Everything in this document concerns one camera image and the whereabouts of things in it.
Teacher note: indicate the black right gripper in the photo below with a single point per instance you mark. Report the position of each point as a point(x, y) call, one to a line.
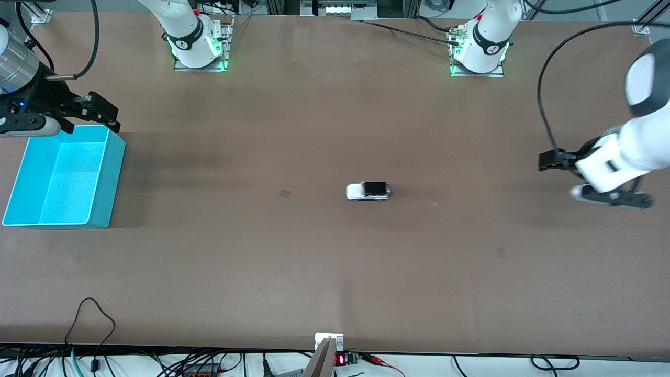
point(46, 97)

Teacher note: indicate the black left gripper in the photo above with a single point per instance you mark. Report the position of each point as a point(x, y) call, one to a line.
point(587, 151)

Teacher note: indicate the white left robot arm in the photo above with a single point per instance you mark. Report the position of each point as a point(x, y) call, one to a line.
point(644, 141)

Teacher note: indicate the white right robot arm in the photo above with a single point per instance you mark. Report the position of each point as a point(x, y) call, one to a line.
point(186, 36)

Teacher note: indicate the turquoise plastic bin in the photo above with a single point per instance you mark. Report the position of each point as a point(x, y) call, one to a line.
point(68, 178)

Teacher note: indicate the metal rack device with lights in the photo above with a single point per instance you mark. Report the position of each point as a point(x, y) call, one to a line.
point(340, 8)

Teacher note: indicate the black power strip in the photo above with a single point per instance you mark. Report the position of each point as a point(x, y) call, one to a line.
point(201, 374)

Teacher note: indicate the red LED display module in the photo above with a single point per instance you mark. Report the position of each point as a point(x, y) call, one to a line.
point(341, 359)

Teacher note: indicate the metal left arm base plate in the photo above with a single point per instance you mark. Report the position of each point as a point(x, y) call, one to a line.
point(500, 74)

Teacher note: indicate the small metal corner bracket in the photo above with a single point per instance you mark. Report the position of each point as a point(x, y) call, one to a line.
point(41, 15)
point(640, 28)

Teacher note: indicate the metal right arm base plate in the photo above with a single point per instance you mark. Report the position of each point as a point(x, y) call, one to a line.
point(226, 52)

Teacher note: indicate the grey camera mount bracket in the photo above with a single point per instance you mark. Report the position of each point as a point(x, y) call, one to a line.
point(320, 364)

